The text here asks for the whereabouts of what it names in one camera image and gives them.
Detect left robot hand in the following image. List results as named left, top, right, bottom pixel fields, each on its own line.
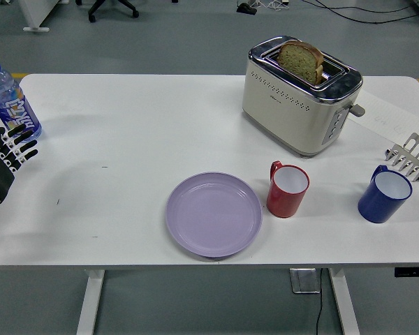
left=0, top=124, right=39, bottom=210

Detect purple plate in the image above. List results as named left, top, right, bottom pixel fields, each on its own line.
left=165, top=171, right=263, bottom=259

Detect metal floor plate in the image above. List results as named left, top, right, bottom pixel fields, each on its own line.
left=288, top=267, right=321, bottom=295

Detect blue-label drink bottle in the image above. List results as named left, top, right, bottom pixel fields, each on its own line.
left=0, top=57, right=43, bottom=140

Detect white desk foot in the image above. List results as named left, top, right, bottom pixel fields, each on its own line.
left=22, top=0, right=62, bottom=33

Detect black office chair base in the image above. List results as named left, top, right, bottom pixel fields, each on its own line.
left=75, top=0, right=140, bottom=24

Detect red mug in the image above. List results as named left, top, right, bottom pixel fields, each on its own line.
left=266, top=161, right=311, bottom=219

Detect cream and chrome toaster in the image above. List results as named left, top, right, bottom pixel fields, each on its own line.
left=242, top=34, right=366, bottom=157

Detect black floor object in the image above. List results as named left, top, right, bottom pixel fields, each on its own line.
left=236, top=2, right=258, bottom=15

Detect brown bread slice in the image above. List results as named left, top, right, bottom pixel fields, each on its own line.
left=277, top=40, right=325, bottom=85

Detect blue mug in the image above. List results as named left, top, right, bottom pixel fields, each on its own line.
left=358, top=165, right=413, bottom=224

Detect white paper sheet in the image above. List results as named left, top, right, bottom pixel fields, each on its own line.
left=348, top=87, right=419, bottom=147

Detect metal toast rack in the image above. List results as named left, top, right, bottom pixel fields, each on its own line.
left=385, top=132, right=419, bottom=183

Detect black table control panel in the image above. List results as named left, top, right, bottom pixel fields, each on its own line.
left=393, top=267, right=419, bottom=278

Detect white floor cables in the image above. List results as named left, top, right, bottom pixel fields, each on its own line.
left=256, top=0, right=291, bottom=10

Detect black power cable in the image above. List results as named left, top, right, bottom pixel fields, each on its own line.
left=314, top=267, right=328, bottom=335

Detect black floor cable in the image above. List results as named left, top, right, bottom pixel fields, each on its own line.
left=314, top=0, right=419, bottom=26

